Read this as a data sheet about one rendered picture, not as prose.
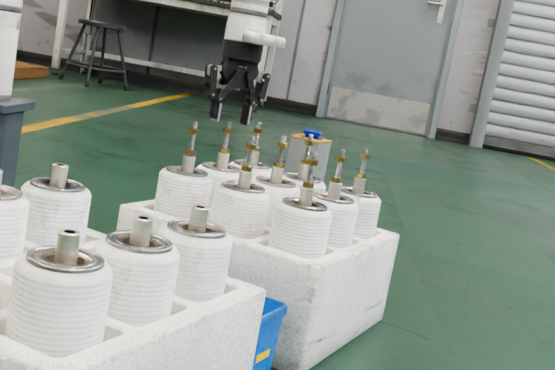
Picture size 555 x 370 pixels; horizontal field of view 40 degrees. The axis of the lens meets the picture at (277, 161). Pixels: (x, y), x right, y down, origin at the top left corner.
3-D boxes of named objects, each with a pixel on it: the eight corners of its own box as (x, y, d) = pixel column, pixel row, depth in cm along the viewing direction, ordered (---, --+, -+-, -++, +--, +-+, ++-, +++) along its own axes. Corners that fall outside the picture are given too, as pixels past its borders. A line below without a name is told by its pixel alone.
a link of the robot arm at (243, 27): (248, 43, 133) (253, 7, 132) (212, 36, 141) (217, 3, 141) (286, 49, 139) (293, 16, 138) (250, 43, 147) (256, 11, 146)
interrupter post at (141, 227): (123, 244, 85) (128, 215, 85) (136, 241, 87) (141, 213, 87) (140, 250, 84) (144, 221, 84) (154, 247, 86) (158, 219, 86)
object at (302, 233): (302, 301, 133) (321, 201, 130) (320, 322, 124) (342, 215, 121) (250, 296, 130) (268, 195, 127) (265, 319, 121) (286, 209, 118)
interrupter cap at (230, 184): (212, 183, 129) (212, 180, 129) (244, 183, 135) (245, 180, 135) (241, 195, 124) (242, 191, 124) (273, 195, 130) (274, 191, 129)
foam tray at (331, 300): (104, 301, 135) (119, 204, 132) (220, 264, 169) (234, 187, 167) (297, 378, 118) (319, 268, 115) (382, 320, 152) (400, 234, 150)
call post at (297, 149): (265, 270, 171) (290, 135, 166) (279, 265, 177) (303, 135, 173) (292, 280, 168) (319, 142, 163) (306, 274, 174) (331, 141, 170)
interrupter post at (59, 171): (45, 186, 106) (48, 163, 105) (57, 184, 108) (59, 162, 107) (57, 190, 105) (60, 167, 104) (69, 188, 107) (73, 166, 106)
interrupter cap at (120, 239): (90, 241, 84) (91, 235, 84) (133, 232, 91) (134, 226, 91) (144, 260, 81) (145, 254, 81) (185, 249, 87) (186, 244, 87)
